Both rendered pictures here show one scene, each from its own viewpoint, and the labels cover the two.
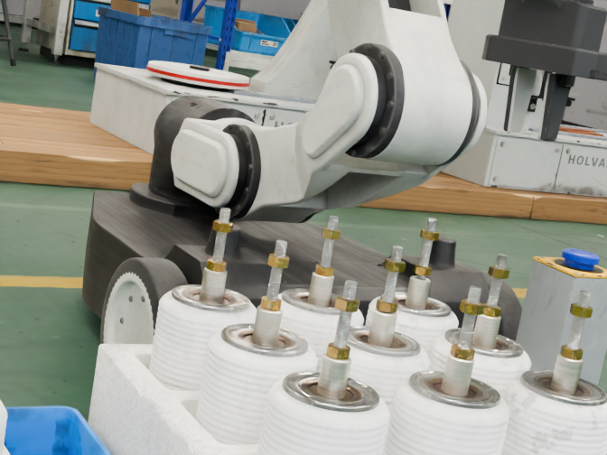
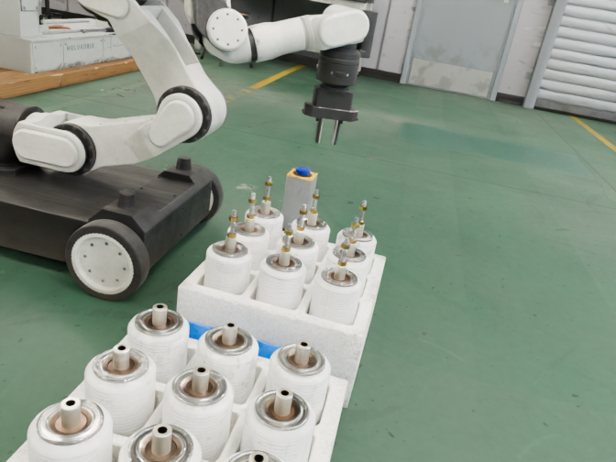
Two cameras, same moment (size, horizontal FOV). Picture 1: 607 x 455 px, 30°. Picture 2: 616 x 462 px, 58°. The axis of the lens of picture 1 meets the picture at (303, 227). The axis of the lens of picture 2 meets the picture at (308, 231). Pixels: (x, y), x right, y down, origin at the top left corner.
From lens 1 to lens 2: 0.84 m
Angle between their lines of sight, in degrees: 49
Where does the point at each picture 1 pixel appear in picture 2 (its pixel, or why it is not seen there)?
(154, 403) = (249, 304)
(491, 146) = (30, 49)
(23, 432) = not seen: hidden behind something
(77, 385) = (64, 296)
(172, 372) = (232, 287)
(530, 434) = not seen: hidden behind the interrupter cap
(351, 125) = (188, 131)
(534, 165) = (52, 56)
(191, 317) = (239, 262)
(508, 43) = (322, 110)
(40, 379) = (44, 302)
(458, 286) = (201, 178)
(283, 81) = not seen: outside the picture
